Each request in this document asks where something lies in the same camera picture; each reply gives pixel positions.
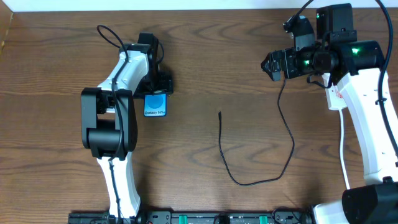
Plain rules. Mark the white power strip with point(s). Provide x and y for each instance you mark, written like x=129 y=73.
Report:
x=334 y=98

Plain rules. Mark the cardboard box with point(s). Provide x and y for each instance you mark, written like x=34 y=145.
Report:
x=6 y=16

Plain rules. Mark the blue Samsung Galaxy smartphone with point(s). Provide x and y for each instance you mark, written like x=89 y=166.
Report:
x=155 y=105

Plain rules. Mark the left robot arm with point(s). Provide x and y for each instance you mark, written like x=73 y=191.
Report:
x=108 y=118

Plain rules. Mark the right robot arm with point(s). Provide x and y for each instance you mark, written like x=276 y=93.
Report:
x=357 y=68

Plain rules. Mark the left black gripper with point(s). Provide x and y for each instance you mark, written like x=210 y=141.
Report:
x=166 y=83

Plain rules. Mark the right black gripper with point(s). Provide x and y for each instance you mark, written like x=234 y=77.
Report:
x=276 y=63

